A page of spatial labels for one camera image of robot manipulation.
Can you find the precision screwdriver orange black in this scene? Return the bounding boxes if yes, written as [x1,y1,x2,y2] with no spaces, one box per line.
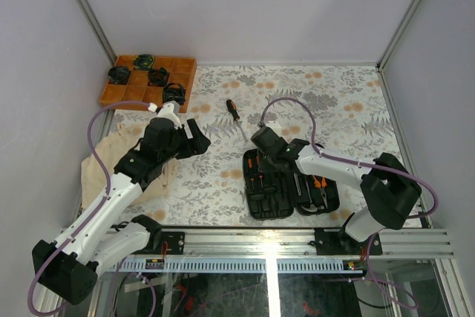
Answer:
[247,158,255,192]

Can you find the black plastic tool case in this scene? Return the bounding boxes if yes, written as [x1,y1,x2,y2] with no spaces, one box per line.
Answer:
[243,149,340,220]

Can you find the large black orange screwdriver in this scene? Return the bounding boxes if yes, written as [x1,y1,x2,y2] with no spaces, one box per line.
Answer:
[226,99,249,142]

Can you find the orange handled pliers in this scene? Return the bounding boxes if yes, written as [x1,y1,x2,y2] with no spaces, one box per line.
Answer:
[312,175,328,208]

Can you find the steel claw hammer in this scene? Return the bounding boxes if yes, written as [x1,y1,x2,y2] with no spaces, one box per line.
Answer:
[297,183,324,215]

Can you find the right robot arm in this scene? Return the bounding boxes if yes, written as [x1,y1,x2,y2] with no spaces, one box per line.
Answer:
[243,126,422,255]

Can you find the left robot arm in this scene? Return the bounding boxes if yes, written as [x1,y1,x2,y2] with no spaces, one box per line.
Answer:
[32,117,211,305]

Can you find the dark rolled fabric band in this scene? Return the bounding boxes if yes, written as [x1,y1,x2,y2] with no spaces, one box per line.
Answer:
[162,82,186,105]

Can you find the wooden compartment tray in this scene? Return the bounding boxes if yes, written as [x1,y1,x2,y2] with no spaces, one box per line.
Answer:
[99,55,197,113]

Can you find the dark rolled band centre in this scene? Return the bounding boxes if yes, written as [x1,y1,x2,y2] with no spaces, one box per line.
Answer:
[148,68,169,87]

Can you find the cream cloth bag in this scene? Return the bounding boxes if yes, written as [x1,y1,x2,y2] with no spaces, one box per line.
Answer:
[80,122,179,206]

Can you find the dark rolled band outside tray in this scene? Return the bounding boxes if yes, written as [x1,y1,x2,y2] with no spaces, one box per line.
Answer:
[108,65,131,85]

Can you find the floral table cloth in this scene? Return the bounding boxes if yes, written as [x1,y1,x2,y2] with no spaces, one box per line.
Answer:
[120,66,400,227]

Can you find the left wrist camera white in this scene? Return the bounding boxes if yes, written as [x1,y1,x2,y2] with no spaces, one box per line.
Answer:
[157,101,182,129]

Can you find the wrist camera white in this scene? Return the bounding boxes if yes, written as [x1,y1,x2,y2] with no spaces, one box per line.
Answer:
[157,101,182,129]
[260,120,283,136]

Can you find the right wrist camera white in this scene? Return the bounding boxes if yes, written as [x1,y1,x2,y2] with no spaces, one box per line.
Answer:
[260,120,283,136]

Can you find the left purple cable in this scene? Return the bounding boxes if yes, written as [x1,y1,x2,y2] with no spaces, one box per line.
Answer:
[27,100,157,314]

